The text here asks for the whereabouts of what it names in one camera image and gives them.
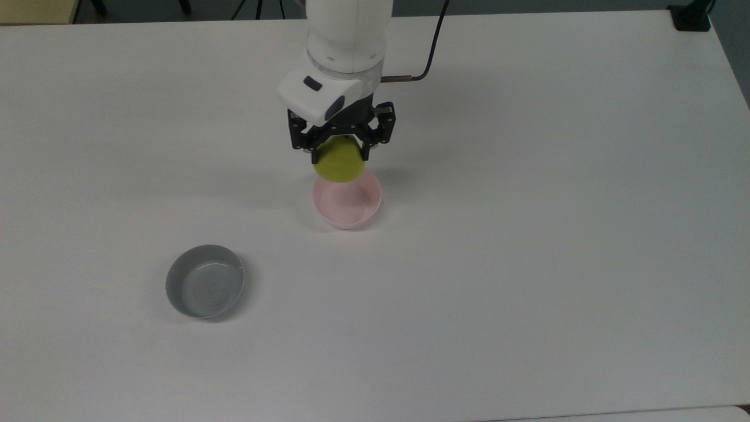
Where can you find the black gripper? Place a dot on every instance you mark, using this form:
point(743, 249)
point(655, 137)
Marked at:
point(350, 114)

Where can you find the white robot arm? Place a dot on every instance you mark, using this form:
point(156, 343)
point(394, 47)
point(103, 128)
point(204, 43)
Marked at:
point(345, 47)

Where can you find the grey bowl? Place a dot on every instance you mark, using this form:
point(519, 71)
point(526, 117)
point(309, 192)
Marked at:
point(204, 282)

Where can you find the green pear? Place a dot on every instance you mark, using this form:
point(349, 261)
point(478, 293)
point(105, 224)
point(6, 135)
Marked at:
point(340, 160)

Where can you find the black table clamp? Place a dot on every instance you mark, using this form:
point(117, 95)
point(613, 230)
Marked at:
point(691, 16)

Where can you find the pink bowl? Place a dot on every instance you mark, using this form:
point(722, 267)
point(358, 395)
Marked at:
point(347, 204)

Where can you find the black tripod legs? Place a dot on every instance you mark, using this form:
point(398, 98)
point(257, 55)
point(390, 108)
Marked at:
point(258, 8)

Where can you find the yellow wooden furniture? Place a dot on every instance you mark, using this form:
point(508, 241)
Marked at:
point(36, 10)

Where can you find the black chair leg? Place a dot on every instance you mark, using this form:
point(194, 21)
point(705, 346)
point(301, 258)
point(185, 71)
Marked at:
point(99, 6)
point(184, 6)

